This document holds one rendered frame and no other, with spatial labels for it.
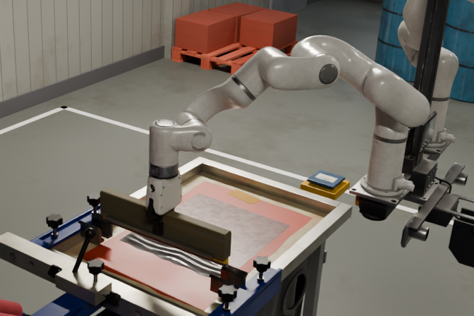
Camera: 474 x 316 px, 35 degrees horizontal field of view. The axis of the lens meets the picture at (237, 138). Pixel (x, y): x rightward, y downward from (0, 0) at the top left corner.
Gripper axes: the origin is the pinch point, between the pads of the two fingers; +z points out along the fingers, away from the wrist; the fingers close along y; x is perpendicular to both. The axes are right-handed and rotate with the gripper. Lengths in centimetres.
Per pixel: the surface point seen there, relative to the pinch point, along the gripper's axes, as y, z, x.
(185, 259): 6.2, 12.6, -3.5
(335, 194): 72, 14, -18
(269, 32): 465, 80, 227
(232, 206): 41.8, 13.6, 4.0
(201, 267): 5.5, 12.6, -9.0
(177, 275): -0.4, 13.3, -5.5
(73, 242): -6.5, 11.6, 25.7
